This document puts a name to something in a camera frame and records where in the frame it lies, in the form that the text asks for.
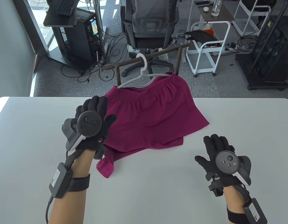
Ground black monitor stand cart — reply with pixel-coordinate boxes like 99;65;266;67
43;0;99;70

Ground person's left hand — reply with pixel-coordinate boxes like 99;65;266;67
75;96;117;160

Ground brown metal clothes rack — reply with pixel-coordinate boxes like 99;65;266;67
101;42;192;85

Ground black bag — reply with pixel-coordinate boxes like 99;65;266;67
185;30;215;43

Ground white utility cart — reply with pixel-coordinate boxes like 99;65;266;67
185;21;231;78

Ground brown side table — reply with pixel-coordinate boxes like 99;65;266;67
192;0;235;24

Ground person's right forearm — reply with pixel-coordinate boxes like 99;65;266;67
222;184;254;224

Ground black wrist strap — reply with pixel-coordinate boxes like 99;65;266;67
69;173;90;193
226;205;249;224

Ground black round tracking controller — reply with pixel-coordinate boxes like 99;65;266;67
215;151;252;186
62;111;103;151

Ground black keyboard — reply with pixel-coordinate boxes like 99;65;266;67
58;0;77;15

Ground black mesh office chair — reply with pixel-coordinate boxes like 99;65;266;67
121;0;179;77

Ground grey plastic hanger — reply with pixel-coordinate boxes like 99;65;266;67
116;53;172;89

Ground magenta shorts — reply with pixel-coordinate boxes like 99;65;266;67
96;71;210;179

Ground person's right hand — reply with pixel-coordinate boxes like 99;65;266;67
195;134;239;197

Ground person's left forearm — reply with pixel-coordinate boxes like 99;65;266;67
49;149;96;224

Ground clear water bottle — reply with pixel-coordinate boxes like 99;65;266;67
211;0;222;17

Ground black computer tower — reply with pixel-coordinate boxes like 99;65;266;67
64;10;99;69

